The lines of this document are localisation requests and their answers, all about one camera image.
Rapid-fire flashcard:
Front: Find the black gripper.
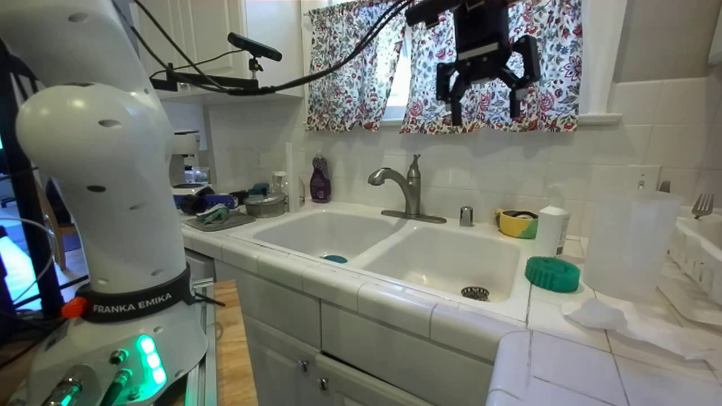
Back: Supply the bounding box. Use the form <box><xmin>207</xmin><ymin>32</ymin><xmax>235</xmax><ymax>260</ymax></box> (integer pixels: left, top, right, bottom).
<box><xmin>435</xmin><ymin>0</ymin><xmax>544</xmax><ymax>128</ymax></box>

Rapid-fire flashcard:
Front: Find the translucent plastic jar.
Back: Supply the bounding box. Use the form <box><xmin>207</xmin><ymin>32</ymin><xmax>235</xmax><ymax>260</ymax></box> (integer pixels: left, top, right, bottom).
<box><xmin>583</xmin><ymin>189</ymin><xmax>684</xmax><ymax>303</ymax></box>

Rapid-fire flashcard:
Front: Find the white double sink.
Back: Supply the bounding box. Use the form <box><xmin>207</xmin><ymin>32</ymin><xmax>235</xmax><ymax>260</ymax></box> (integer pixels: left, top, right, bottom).
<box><xmin>251</xmin><ymin>203</ymin><xmax>530</xmax><ymax>317</ymax></box>

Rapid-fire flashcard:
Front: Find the metal sink strainer basket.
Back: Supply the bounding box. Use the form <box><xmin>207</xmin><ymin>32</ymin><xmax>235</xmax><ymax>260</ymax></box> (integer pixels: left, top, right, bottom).
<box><xmin>457</xmin><ymin>283</ymin><xmax>491</xmax><ymax>303</ymax></box>

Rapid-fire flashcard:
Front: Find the wide floral curtain panel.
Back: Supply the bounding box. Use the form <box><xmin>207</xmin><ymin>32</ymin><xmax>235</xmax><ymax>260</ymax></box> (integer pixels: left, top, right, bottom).
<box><xmin>399</xmin><ymin>0</ymin><xmax>586</xmax><ymax>136</ymax></box>

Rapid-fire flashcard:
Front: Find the brushed metal faucet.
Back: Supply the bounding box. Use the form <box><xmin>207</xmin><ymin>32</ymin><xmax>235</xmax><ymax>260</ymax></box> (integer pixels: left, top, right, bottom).
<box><xmin>366</xmin><ymin>154</ymin><xmax>448</xmax><ymax>225</ymax></box>

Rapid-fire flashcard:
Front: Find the narrow floral curtain panel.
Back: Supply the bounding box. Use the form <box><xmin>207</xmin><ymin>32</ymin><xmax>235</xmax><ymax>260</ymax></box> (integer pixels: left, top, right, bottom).
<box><xmin>304</xmin><ymin>0</ymin><xmax>412</xmax><ymax>136</ymax></box>

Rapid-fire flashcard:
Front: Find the white plastic bottle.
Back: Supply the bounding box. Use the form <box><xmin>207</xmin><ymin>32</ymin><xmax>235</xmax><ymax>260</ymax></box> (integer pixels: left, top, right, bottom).
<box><xmin>535</xmin><ymin>203</ymin><xmax>570</xmax><ymax>256</ymax></box>

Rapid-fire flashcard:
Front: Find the purple soap bottle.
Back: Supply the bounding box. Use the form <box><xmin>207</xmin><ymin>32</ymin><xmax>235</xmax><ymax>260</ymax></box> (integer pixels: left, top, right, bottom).
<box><xmin>310</xmin><ymin>154</ymin><xmax>333</xmax><ymax>206</ymax></box>

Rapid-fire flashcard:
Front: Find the metal fork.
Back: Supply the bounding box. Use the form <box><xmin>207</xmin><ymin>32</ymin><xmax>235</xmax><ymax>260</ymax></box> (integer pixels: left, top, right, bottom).
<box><xmin>691</xmin><ymin>192</ymin><xmax>716</xmax><ymax>223</ymax></box>

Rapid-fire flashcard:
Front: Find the grey round dish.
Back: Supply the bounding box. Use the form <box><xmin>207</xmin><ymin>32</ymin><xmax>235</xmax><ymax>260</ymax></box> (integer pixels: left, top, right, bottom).
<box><xmin>243</xmin><ymin>192</ymin><xmax>292</xmax><ymax>220</ymax></box>

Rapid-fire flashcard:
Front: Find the white dish rack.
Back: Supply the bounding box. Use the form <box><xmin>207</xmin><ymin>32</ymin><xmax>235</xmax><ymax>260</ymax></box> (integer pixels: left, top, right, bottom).
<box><xmin>668</xmin><ymin>211</ymin><xmax>722</xmax><ymax>303</ymax></box>

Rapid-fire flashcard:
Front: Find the white upper cabinet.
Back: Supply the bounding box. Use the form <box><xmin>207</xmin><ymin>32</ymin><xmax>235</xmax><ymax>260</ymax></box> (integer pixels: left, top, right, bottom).
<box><xmin>132</xmin><ymin>0</ymin><xmax>307</xmax><ymax>98</ymax></box>

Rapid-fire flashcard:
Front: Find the white cabinet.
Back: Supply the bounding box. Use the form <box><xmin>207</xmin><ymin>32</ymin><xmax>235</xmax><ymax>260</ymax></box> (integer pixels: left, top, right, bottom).
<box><xmin>132</xmin><ymin>0</ymin><xmax>307</xmax><ymax>98</ymax></box>
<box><xmin>211</xmin><ymin>256</ymin><xmax>498</xmax><ymax>406</ymax></box>

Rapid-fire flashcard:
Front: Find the white paper towel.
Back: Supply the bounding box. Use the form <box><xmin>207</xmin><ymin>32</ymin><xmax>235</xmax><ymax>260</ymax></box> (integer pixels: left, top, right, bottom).
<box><xmin>562</xmin><ymin>288</ymin><xmax>722</xmax><ymax>366</ymax></box>

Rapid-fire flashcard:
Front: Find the white lower cabinet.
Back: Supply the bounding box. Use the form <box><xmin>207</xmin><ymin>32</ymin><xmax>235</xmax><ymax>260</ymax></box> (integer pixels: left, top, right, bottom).
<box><xmin>211</xmin><ymin>256</ymin><xmax>498</xmax><ymax>406</ymax></box>

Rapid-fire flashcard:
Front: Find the blue bowl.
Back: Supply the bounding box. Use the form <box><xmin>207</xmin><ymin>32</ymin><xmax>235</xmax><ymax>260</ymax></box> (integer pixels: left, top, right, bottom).
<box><xmin>174</xmin><ymin>186</ymin><xmax>237</xmax><ymax>216</ymax></box>

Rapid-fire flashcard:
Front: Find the white coffee machine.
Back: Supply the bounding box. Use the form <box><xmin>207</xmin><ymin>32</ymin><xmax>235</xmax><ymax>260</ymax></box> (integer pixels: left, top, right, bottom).
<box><xmin>166</xmin><ymin>128</ymin><xmax>207</xmax><ymax>189</ymax></box>

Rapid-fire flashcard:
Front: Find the white wall outlet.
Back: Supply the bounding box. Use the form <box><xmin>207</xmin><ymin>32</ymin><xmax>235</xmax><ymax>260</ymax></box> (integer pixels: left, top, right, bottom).
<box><xmin>627</xmin><ymin>165</ymin><xmax>657</xmax><ymax>194</ymax></box>

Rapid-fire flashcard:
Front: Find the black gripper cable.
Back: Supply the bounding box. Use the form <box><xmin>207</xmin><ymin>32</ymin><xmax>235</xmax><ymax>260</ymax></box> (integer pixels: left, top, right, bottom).
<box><xmin>131</xmin><ymin>0</ymin><xmax>414</xmax><ymax>97</ymax></box>

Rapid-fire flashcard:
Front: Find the black stereo camera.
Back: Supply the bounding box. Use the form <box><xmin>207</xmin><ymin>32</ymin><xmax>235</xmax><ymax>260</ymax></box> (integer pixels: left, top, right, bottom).
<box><xmin>225</xmin><ymin>29</ymin><xmax>285</xmax><ymax>65</ymax></box>

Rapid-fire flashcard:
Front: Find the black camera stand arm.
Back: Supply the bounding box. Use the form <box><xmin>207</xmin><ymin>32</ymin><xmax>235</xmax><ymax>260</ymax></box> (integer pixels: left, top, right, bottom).
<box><xmin>147</xmin><ymin>59</ymin><xmax>303</xmax><ymax>97</ymax></box>

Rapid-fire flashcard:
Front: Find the orange cable clip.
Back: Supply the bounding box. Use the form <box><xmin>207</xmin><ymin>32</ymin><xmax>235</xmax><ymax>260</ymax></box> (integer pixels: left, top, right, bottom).
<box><xmin>61</xmin><ymin>295</ymin><xmax>92</xmax><ymax>323</ymax></box>

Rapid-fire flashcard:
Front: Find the black metal frame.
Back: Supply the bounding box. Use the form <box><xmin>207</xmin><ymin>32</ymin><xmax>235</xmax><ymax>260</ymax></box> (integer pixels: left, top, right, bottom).
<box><xmin>0</xmin><ymin>40</ymin><xmax>66</xmax><ymax>323</ymax></box>

